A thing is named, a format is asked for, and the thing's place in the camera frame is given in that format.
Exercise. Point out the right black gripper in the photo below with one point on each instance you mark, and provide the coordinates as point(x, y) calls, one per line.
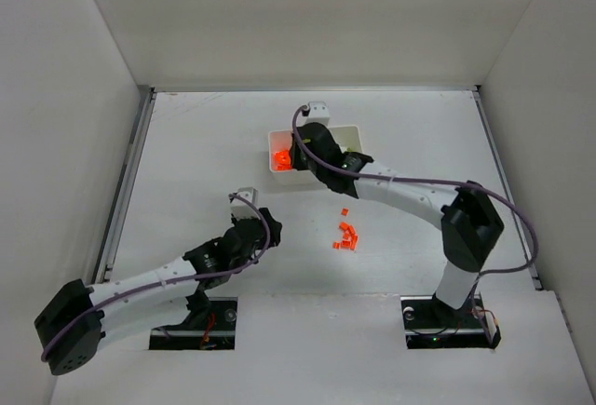
point(303, 150)

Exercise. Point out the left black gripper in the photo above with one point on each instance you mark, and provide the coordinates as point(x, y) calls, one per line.
point(263, 226)

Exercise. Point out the orange round lego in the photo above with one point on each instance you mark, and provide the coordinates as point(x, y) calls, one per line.
point(282, 160)

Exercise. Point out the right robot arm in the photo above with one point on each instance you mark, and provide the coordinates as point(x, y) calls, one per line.
point(465, 216)

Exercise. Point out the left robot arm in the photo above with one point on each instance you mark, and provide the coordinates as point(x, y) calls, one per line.
point(82, 319)

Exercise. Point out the white three-compartment container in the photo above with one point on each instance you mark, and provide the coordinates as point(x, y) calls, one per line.
point(279, 145)

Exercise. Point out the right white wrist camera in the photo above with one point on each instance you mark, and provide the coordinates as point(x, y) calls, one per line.
point(316, 112)

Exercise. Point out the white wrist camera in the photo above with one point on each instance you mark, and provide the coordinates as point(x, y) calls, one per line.
point(243, 203)
point(316, 112)

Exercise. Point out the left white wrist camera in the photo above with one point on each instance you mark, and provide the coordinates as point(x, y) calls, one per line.
point(243, 203)

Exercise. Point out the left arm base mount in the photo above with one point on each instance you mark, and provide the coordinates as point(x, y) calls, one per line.
point(212, 327)

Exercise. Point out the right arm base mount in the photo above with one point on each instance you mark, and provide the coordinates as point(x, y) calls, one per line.
point(430, 324)

